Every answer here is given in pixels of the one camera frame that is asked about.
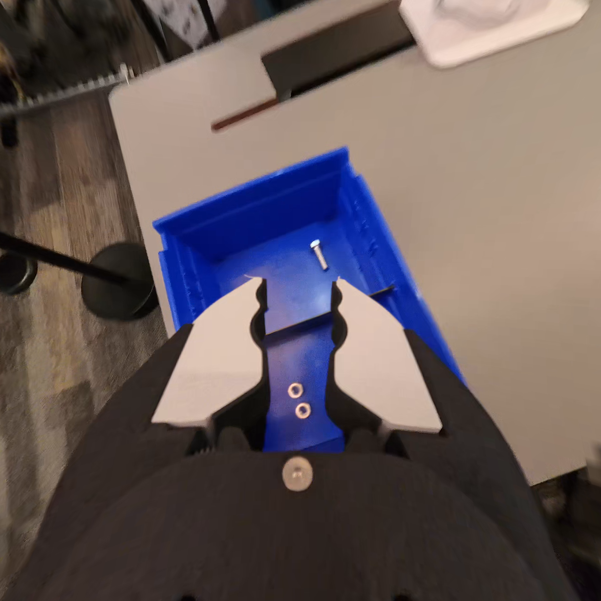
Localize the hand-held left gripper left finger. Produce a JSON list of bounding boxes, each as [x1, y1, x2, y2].
[[151, 277, 268, 429]]

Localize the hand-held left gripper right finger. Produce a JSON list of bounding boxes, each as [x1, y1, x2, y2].
[[329, 278, 443, 434]]

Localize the blue plastic bin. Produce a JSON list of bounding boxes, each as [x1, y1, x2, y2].
[[152, 146, 468, 454]]

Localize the black stand pole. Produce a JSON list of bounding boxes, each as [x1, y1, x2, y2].
[[0, 232, 159, 321]]

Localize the black flat tablet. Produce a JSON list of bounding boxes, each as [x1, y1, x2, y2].
[[261, 21, 418, 101]]

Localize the printed instruction sheet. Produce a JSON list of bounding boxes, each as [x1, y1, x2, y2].
[[157, 0, 226, 50]]

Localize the white tablet stand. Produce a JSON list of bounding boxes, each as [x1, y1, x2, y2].
[[399, 0, 590, 69]]

